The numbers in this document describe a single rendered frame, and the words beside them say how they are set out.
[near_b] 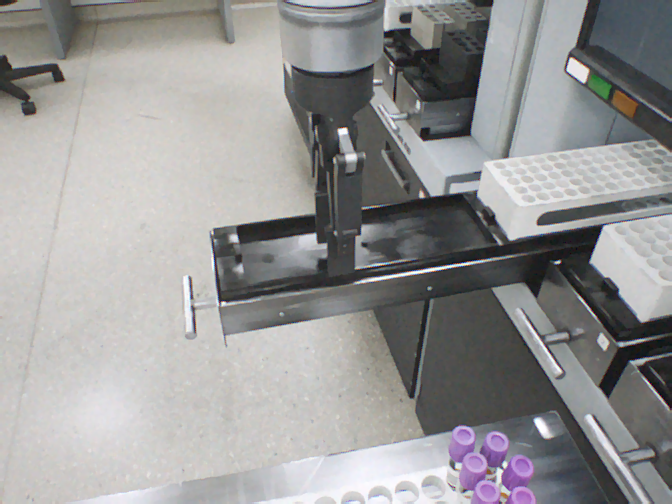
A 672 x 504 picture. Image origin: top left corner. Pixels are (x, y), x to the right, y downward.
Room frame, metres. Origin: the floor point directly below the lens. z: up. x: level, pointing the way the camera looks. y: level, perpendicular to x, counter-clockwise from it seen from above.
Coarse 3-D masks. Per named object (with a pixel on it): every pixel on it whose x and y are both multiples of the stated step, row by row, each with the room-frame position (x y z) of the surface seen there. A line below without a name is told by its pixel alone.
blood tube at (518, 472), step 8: (520, 456) 0.18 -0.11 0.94; (512, 464) 0.17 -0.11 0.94; (520, 464) 0.17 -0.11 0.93; (528, 464) 0.17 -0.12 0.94; (504, 472) 0.17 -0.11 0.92; (512, 472) 0.17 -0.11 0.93; (520, 472) 0.17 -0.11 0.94; (528, 472) 0.17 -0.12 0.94; (504, 480) 0.17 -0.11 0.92; (512, 480) 0.17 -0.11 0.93; (520, 480) 0.16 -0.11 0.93; (528, 480) 0.17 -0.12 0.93; (504, 488) 0.17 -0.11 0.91; (512, 488) 0.17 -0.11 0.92; (504, 496) 0.17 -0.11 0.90
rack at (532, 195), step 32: (512, 160) 0.63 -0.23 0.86; (544, 160) 0.63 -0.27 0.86; (576, 160) 0.63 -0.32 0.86; (608, 160) 0.64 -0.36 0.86; (640, 160) 0.63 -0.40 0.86; (480, 192) 0.61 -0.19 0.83; (512, 192) 0.56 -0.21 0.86; (544, 192) 0.56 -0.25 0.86; (576, 192) 0.56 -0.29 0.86; (608, 192) 0.56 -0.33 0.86; (640, 192) 0.56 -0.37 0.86; (512, 224) 0.53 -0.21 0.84; (544, 224) 0.57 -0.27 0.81; (576, 224) 0.55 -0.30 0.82; (608, 224) 0.56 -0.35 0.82
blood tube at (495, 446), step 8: (496, 432) 0.19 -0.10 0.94; (488, 440) 0.19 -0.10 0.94; (496, 440) 0.19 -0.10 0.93; (504, 440) 0.19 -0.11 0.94; (488, 448) 0.18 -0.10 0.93; (496, 448) 0.18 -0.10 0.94; (504, 448) 0.18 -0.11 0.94; (488, 456) 0.18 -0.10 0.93; (496, 456) 0.18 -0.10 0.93; (504, 456) 0.18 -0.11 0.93; (488, 464) 0.18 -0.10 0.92; (496, 464) 0.18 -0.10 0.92; (488, 472) 0.18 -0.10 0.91; (496, 472) 0.19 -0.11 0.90
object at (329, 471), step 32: (544, 416) 0.28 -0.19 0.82; (384, 448) 0.25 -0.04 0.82; (416, 448) 0.25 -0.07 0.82; (448, 448) 0.25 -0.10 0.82; (480, 448) 0.25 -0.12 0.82; (512, 448) 0.25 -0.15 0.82; (544, 448) 0.25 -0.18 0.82; (576, 448) 0.25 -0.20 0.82; (192, 480) 0.22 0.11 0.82; (224, 480) 0.22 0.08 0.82; (256, 480) 0.22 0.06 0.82; (288, 480) 0.22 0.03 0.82; (320, 480) 0.22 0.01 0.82; (352, 480) 0.22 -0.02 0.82; (544, 480) 0.22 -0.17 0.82; (576, 480) 0.22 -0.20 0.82
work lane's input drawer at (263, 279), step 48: (240, 240) 0.54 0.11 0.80; (288, 240) 0.54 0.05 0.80; (384, 240) 0.54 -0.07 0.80; (432, 240) 0.54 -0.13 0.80; (480, 240) 0.54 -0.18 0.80; (528, 240) 0.52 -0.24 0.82; (576, 240) 0.54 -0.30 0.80; (192, 288) 0.51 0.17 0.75; (240, 288) 0.44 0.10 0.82; (288, 288) 0.46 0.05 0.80; (336, 288) 0.46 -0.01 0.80; (384, 288) 0.47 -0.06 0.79; (432, 288) 0.48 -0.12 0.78; (480, 288) 0.50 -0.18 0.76; (192, 336) 0.44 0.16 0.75
